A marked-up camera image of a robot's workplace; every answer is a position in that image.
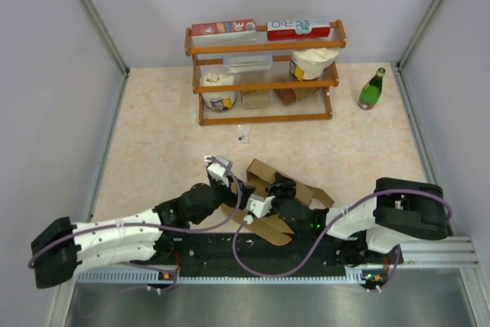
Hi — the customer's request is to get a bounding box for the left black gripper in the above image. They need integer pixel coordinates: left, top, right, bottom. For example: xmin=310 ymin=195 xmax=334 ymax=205
xmin=191 ymin=175 xmax=255 ymax=225

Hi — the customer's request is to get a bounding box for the brown cardboard box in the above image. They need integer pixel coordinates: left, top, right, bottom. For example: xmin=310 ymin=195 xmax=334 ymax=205
xmin=233 ymin=159 xmax=334 ymax=246

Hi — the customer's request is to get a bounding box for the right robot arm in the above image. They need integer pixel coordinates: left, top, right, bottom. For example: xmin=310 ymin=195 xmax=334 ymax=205
xmin=266 ymin=173 xmax=452 ymax=263

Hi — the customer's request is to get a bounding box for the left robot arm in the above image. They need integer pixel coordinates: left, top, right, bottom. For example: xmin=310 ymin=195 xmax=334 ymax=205
xmin=28 ymin=176 xmax=256 ymax=289

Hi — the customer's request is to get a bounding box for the red white wrap box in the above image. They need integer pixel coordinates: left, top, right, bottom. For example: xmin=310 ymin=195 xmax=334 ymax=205
xmin=266 ymin=19 xmax=331 ymax=41

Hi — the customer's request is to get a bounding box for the red foil wrap box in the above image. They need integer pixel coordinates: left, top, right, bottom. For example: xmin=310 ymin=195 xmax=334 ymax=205
xmin=191 ymin=18 xmax=257 ymax=47

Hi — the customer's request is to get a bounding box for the small clear plastic bag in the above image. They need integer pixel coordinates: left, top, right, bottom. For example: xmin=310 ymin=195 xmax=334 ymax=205
xmin=237 ymin=125 xmax=250 ymax=144

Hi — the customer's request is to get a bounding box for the brown bread loaf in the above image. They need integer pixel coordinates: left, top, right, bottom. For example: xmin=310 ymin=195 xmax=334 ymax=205
xmin=274 ymin=87 xmax=318 ymax=106

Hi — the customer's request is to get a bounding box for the tan block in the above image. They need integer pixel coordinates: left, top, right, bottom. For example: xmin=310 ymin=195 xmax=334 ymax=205
xmin=241 ymin=90 xmax=270 ymax=110

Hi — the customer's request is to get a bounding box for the small white flour bag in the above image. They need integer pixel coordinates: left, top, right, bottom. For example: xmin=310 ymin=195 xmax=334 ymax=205
xmin=199 ymin=69 xmax=238 ymax=112

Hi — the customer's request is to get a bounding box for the wooden three-tier shelf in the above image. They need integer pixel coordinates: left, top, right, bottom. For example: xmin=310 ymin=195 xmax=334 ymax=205
xmin=185 ymin=19 xmax=347 ymax=126

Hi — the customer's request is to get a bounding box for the large white flour bag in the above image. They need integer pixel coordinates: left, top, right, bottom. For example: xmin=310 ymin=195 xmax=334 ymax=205
xmin=289 ymin=48 xmax=340 ymax=81

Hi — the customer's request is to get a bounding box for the clear plastic container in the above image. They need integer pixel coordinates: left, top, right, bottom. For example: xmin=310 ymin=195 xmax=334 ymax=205
xmin=223 ymin=55 xmax=273 ymax=74

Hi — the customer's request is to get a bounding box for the green glass bottle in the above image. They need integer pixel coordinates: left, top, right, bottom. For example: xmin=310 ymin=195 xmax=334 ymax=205
xmin=358 ymin=67 xmax=386 ymax=110

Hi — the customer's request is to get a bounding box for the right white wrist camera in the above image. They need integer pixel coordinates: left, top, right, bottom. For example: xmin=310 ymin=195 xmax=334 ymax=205
xmin=244 ymin=195 xmax=275 ymax=224

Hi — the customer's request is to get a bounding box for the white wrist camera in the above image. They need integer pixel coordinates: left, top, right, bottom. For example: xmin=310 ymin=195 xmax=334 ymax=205
xmin=244 ymin=195 xmax=275 ymax=224
xmin=204 ymin=155 xmax=233 ymax=186

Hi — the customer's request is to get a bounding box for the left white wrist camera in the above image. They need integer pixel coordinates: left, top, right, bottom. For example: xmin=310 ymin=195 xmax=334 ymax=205
xmin=204 ymin=155 xmax=233 ymax=186

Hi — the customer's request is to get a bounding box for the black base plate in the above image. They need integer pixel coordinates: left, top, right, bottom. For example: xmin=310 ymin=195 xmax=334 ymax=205
xmin=129 ymin=231 xmax=405 ymax=277

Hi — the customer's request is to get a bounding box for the grey cable duct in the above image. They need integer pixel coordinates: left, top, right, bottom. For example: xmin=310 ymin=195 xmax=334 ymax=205
xmin=76 ymin=267 xmax=367 ymax=285

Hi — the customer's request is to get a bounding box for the aluminium frame rail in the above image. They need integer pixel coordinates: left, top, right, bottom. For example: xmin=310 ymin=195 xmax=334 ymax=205
xmin=78 ymin=0 xmax=129 ymax=77

